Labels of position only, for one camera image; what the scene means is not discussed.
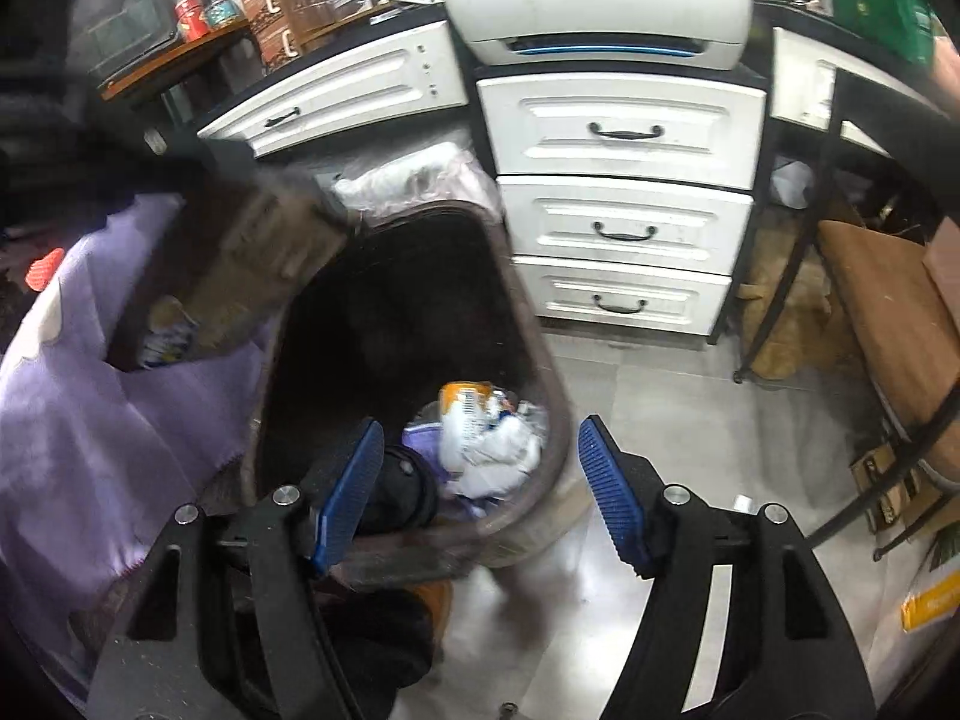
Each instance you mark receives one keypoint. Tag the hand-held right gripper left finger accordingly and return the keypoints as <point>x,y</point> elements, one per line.
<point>345,495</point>

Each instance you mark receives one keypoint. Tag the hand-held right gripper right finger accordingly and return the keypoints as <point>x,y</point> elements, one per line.
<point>611,495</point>

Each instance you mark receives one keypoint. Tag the purple tissue packet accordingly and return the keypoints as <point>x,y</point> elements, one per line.
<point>424,444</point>

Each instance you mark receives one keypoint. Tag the white tissue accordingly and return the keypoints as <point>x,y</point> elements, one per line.
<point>495,457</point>

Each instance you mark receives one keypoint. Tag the white orange drink bottle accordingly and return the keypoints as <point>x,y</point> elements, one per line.
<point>469,399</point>

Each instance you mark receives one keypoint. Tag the brown trash bin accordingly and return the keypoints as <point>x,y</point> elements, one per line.
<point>375,300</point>

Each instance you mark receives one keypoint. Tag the yellow snack packet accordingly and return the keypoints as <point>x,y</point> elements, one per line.
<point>240,262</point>

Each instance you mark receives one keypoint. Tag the red foam fruit net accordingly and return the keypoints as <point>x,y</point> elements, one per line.
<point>43,270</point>

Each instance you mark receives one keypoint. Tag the glass fish tank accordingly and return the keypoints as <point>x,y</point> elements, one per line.
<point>127,15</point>

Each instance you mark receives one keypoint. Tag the wooden sideboard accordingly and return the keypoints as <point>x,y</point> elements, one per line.
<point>187,51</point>

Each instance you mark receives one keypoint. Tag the red tin can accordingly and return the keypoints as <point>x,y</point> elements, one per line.
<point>191,19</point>

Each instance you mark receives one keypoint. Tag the white cabinet drawer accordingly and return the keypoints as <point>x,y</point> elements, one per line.
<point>622,131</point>
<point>626,229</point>
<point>622,300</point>

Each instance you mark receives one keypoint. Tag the glass jar with teal contents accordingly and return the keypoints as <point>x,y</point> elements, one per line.
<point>223,13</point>

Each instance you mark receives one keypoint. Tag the brown coffee box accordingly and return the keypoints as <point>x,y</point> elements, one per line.
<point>277,41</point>
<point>266,4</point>

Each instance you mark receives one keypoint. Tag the purple printed tablecloth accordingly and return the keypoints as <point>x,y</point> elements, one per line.
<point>90,405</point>

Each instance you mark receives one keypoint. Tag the small cardboard box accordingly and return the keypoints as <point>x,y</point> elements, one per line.
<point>892,487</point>

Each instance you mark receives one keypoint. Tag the long white desk drawer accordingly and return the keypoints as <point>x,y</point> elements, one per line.
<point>352,86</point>

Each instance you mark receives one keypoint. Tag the white plastic bag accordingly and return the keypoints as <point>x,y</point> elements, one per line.
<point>420,176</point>

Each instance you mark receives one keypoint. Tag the brown cushioned chair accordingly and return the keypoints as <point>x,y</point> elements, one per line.
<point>885,300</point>

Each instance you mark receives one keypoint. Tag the short white desk drawer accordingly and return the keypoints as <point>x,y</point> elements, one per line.
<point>806,82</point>

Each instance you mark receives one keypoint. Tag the white printer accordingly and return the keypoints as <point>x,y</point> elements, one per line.
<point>600,7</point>

